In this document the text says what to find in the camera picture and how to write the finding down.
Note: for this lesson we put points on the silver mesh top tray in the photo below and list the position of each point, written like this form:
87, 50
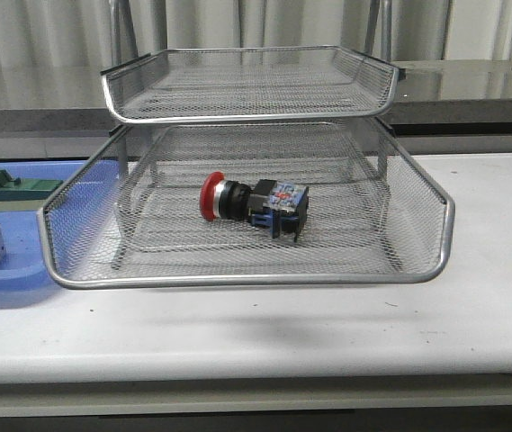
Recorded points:
249, 84

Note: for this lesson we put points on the green terminal block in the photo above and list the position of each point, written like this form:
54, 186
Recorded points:
25, 189

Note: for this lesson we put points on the blue plastic tray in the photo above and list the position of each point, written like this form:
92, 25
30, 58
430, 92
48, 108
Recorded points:
71, 221

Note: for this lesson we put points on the red emergency stop button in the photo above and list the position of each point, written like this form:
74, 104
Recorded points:
278, 206

